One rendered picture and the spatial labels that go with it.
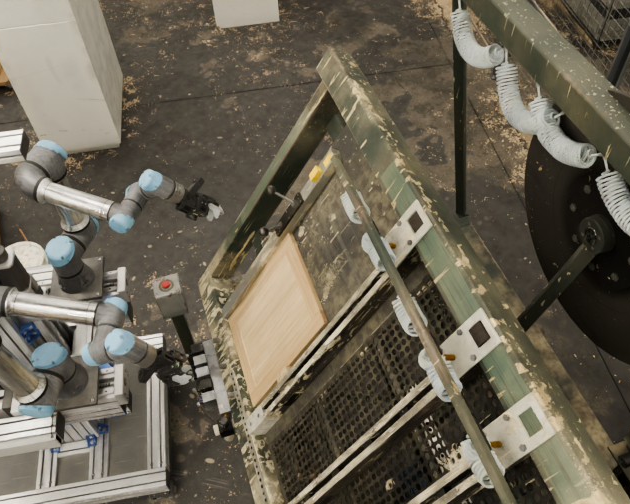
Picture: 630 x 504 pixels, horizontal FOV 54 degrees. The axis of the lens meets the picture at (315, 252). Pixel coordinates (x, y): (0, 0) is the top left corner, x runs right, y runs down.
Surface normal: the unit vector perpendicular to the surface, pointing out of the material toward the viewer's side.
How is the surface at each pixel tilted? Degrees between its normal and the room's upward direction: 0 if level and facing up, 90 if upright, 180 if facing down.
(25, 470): 0
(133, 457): 0
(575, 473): 57
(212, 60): 0
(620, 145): 90
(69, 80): 90
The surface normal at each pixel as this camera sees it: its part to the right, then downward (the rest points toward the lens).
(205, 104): -0.03, -0.62
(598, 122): -0.95, 0.26
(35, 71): 0.17, 0.77
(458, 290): -0.81, -0.11
